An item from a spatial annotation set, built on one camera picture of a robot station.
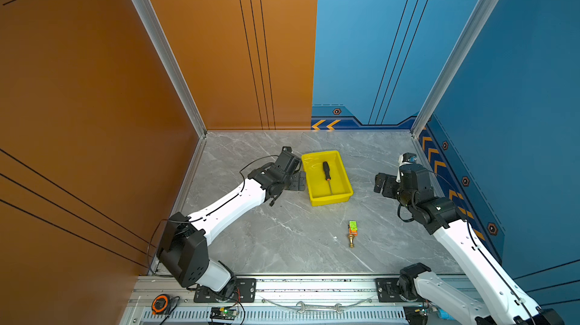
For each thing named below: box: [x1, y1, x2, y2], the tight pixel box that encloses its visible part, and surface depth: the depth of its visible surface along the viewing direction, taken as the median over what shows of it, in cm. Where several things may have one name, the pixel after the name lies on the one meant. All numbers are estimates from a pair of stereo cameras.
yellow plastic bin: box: [301, 150, 354, 207], surface depth 101 cm
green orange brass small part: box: [347, 220, 359, 248], surface depth 86 cm
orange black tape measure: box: [151, 293, 171, 316], surface depth 71 cm
